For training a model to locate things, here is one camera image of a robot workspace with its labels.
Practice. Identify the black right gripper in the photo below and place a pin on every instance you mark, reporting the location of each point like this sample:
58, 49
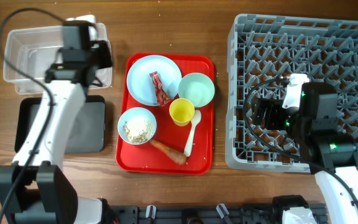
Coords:
268, 113

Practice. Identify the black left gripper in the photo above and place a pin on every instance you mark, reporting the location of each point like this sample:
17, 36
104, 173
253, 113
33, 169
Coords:
103, 54

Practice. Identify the red snack wrapper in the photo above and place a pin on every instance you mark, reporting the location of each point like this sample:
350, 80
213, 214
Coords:
162, 97

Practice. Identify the yellow plastic cup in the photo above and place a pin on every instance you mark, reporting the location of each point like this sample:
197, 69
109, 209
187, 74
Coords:
181, 111

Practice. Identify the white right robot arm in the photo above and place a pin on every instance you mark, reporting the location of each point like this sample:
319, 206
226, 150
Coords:
331, 156

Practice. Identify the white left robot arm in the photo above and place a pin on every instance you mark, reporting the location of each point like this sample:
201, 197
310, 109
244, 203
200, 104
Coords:
33, 189

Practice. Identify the grey dishwasher rack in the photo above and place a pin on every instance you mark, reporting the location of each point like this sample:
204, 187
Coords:
261, 48

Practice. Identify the clear plastic bin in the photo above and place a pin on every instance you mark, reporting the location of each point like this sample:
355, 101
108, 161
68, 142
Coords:
30, 52

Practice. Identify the large light blue plate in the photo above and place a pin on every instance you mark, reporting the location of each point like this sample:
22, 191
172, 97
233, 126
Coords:
139, 82

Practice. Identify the white plastic spoon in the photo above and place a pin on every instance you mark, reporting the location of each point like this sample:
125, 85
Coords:
194, 122

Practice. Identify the black plastic bin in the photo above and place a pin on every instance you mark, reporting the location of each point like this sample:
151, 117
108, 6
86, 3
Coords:
88, 130

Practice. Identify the mint green bowl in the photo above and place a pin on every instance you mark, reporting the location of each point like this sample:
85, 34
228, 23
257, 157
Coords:
198, 88

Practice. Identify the small blue bowl with food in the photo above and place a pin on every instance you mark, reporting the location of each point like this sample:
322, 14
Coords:
137, 126

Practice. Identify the orange carrot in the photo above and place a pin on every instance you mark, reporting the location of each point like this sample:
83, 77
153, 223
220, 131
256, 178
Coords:
174, 155

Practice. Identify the red serving tray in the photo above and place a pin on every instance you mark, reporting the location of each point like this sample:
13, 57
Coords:
149, 159

